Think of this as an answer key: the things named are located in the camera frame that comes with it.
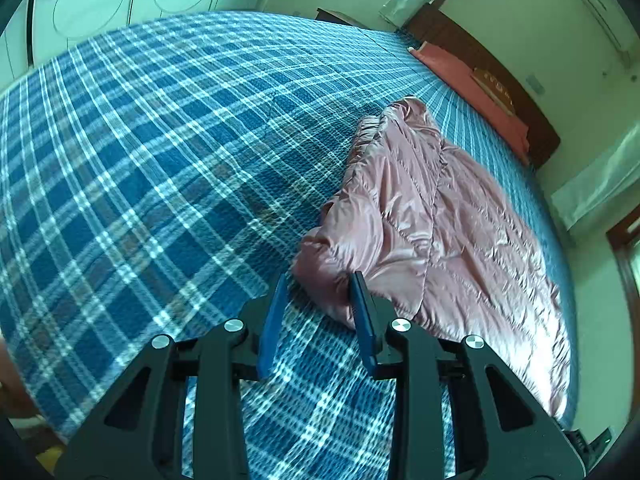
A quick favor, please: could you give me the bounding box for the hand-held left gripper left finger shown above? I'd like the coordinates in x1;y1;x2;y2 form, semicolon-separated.
55;272;291;480

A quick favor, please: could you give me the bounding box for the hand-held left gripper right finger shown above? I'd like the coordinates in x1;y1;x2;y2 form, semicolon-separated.
348;271;586;480

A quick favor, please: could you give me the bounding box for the pink puffer jacket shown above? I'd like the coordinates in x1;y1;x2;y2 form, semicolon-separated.
291;96;573;418

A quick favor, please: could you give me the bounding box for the bed with blue plaid sheet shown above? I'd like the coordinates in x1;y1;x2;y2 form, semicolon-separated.
0;9;581;480

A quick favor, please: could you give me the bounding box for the wooden headboard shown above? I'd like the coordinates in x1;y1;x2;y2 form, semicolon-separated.
407;4;561;168

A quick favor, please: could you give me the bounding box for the orange pillow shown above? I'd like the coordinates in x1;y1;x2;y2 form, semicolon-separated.
407;42;531;163

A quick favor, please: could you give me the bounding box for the small brown patterned pillow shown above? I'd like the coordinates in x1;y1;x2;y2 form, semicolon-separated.
471;67;516;116

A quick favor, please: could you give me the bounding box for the wooden nightstand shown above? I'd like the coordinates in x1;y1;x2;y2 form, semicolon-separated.
316;7;373;31

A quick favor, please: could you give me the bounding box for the wardrobe with circle pattern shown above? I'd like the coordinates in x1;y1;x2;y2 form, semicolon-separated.
0;0;286;68

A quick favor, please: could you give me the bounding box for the window with wooden frame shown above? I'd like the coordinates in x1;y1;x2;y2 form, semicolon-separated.
605;210;640;301

